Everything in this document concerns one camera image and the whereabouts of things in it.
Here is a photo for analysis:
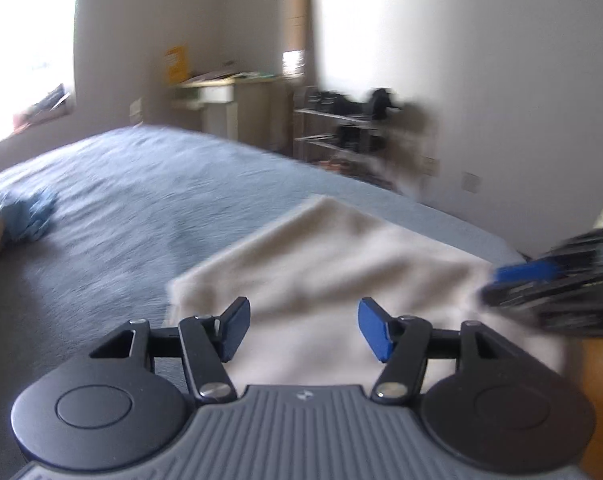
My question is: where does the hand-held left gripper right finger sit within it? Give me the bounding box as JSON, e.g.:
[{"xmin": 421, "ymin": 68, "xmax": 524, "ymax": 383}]
[{"xmin": 357, "ymin": 297, "xmax": 528, "ymax": 404}]

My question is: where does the metal shoe rack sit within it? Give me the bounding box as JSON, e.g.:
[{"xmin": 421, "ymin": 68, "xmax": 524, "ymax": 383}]
[{"xmin": 290, "ymin": 86, "xmax": 398, "ymax": 182}]

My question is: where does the cream zip jacket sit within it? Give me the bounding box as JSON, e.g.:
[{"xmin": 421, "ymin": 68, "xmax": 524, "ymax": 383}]
[{"xmin": 165, "ymin": 194, "xmax": 571, "ymax": 389}]

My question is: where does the light blue garment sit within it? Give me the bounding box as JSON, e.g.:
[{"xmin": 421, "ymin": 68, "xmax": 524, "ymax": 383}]
[{"xmin": 0, "ymin": 189, "xmax": 61, "ymax": 242}]

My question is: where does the yellow box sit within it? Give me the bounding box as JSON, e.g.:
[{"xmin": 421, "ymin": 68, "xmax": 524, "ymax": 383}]
[{"xmin": 162, "ymin": 45, "xmax": 188, "ymax": 85}]

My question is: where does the tall cardboard box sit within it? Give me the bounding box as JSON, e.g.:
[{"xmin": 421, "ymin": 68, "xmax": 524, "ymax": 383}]
[{"xmin": 280, "ymin": 0, "xmax": 315, "ymax": 79}]

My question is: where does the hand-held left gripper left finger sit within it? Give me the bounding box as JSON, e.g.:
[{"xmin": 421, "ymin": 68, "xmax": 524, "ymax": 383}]
[{"xmin": 88, "ymin": 296, "xmax": 252, "ymax": 404}]

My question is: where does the row of black shoes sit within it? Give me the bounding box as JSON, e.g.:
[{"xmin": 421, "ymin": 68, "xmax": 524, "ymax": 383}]
[{"xmin": 305, "ymin": 86, "xmax": 408, "ymax": 122}]

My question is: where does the white desk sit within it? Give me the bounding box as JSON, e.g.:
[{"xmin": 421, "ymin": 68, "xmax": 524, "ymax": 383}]
[{"xmin": 168, "ymin": 70, "xmax": 293, "ymax": 154}]

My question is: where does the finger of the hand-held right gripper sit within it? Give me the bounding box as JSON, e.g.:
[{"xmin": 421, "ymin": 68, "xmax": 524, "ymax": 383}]
[
  {"xmin": 480, "ymin": 276, "xmax": 589, "ymax": 312},
  {"xmin": 490, "ymin": 256, "xmax": 558, "ymax": 284}
]

